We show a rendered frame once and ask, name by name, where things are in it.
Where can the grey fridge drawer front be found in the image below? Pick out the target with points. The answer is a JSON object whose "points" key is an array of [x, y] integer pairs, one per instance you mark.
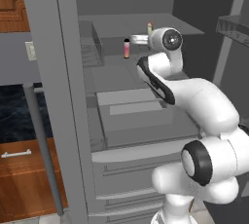
{"points": [[129, 166]]}

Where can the pink bottle with black cap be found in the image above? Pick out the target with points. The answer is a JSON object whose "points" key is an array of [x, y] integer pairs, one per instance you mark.
{"points": [[126, 48]]}

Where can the pale bottle with red band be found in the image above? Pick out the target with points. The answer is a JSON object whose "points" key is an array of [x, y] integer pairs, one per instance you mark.
{"points": [[149, 28]]}

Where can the grey fridge shelf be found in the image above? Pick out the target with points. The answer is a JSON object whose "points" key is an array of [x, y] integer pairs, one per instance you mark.
{"points": [[123, 23]]}

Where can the white wall socket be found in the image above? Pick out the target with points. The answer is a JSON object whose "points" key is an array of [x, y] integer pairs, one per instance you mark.
{"points": [[30, 51]]}

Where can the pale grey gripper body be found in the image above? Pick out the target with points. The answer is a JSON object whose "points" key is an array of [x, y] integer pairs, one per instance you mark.
{"points": [[139, 39]]}

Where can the grey door shelf bin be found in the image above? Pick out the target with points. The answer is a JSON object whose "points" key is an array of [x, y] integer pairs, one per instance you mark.
{"points": [[234, 26]]}

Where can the brown wooden wall cupboard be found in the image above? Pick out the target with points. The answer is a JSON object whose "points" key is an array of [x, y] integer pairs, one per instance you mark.
{"points": [[11, 4]]}

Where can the dark grey fridge door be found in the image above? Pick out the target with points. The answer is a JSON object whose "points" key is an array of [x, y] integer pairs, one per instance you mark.
{"points": [[234, 78]]}

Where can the brown wooden drawer front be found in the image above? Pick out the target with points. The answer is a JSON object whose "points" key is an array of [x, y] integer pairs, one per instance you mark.
{"points": [[26, 185]]}

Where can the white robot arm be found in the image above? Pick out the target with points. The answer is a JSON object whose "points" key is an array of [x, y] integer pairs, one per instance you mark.
{"points": [[207, 104]]}

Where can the grey fridge crisper box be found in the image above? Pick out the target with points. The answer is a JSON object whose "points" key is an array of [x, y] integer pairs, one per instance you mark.
{"points": [[136, 124]]}

